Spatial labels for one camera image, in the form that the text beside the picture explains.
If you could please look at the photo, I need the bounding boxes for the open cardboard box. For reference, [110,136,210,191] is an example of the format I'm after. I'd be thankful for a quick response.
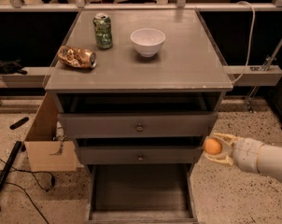
[24,94,78,172]

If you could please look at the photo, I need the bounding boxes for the black bag on ledge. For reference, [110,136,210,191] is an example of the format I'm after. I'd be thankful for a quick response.
[0,60,27,75]

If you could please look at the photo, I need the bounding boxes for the white ceramic bowl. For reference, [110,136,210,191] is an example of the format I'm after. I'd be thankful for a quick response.
[130,28,165,57]

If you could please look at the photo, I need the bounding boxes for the black floor cable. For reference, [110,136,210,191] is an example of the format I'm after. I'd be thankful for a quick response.
[0,152,57,224]

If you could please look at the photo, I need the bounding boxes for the grey wooden drawer cabinet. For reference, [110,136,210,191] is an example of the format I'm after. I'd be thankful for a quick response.
[43,8,234,224]

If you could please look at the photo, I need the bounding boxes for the grey middle drawer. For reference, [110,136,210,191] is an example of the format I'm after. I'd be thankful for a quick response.
[76,137,203,164]

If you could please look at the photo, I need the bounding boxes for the black pole on floor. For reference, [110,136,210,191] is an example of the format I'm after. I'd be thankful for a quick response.
[0,141,21,211]

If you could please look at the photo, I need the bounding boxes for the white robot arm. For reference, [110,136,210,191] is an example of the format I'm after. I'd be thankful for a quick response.
[204,133,282,183]

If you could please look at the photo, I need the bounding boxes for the white hanging cable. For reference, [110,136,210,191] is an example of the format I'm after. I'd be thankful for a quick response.
[232,0,257,86]

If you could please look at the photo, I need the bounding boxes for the grey open bottom drawer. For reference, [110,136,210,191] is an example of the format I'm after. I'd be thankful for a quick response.
[84,164,199,224]

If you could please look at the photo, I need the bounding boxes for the metal railing frame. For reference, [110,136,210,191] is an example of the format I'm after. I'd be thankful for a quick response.
[0,0,282,88]

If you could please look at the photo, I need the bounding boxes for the small orange fruit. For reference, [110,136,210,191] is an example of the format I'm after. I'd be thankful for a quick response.
[204,138,222,155]

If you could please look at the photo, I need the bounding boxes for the crushed gold soda can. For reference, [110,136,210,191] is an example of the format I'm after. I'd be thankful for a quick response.
[58,46,96,69]

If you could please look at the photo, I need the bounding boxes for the grey top drawer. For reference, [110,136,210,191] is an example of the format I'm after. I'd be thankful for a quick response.
[58,112,218,138]

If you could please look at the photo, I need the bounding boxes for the crushed green soda can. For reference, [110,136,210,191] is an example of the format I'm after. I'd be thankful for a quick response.
[93,13,113,49]

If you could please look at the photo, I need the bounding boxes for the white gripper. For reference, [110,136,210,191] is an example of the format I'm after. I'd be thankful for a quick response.
[204,133,264,174]

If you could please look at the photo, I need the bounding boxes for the small black floor object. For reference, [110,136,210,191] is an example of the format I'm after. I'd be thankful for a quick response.
[9,117,29,130]

